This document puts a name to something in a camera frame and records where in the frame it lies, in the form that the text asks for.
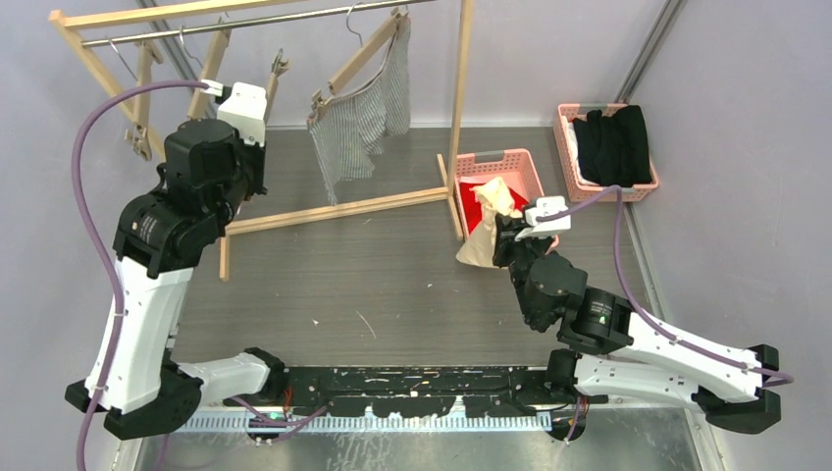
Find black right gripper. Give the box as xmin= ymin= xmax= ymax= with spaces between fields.
xmin=492 ymin=213 xmax=552 ymax=326

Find beige underwear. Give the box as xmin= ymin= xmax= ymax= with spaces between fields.
xmin=456 ymin=177 xmax=522 ymax=269

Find red underwear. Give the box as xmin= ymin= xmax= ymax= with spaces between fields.
xmin=457 ymin=177 xmax=530 ymax=236

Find wooden hanger of red underwear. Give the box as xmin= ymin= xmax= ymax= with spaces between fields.
xmin=179 ymin=26 xmax=232 ymax=120

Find wooden hanger of beige underwear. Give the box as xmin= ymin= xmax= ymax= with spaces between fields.
xmin=264 ymin=48 xmax=290 ymax=124

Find grey striped underwear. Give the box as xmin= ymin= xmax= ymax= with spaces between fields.
xmin=307 ymin=20 xmax=411 ymax=205

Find wooden hanger of striped underwear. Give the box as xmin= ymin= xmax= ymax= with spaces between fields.
xmin=309 ymin=2 xmax=409 ymax=121

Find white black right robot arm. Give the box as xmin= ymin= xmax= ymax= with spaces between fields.
xmin=493 ymin=216 xmax=782 ymax=435

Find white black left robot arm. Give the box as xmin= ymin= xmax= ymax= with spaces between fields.
xmin=65 ymin=119 xmax=287 ymax=441

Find empty wooden clip hanger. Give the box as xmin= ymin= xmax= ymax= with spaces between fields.
xmin=108 ymin=39 xmax=164 ymax=161

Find far pink basket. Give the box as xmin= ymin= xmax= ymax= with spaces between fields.
xmin=553 ymin=103 xmax=659 ymax=202

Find pink basket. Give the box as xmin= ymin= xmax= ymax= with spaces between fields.
xmin=553 ymin=103 xmax=659 ymax=202
xmin=454 ymin=148 xmax=544 ymax=240

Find near pink basket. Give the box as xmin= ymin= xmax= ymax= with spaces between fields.
xmin=454 ymin=148 xmax=544 ymax=240

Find black clothes in basket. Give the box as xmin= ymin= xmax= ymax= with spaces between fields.
xmin=572 ymin=105 xmax=654 ymax=187

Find wooden clothes rack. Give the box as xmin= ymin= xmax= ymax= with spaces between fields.
xmin=48 ymin=0 xmax=474 ymax=282

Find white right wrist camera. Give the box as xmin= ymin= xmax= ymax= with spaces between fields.
xmin=514 ymin=196 xmax=572 ymax=241

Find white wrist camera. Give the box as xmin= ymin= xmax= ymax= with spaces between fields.
xmin=514 ymin=196 xmax=572 ymax=241
xmin=201 ymin=79 xmax=268 ymax=148

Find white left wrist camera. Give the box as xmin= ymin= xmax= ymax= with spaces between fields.
xmin=201 ymin=79 xmax=268 ymax=148

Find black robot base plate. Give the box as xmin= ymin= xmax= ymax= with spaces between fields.
xmin=224 ymin=365 xmax=609 ymax=421

